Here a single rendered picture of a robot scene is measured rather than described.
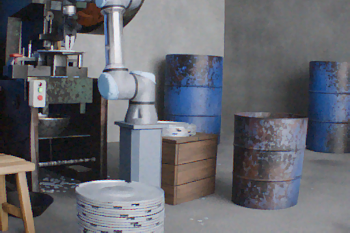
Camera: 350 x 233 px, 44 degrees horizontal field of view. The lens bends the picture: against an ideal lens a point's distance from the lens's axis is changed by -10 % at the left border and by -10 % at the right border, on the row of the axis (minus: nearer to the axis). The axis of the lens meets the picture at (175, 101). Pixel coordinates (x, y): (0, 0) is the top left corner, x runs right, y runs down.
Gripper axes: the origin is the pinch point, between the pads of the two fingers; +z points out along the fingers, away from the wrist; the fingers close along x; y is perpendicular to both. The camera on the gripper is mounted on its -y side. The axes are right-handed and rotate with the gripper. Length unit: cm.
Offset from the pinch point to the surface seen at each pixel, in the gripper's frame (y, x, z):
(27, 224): -63, 63, 71
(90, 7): 31, -37, -30
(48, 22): 16.7, 5.0, -16.4
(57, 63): 7.7, 2.1, 7.9
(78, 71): 10.7, -15.1, 11.8
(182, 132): -47, -42, 43
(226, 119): 132, -330, 64
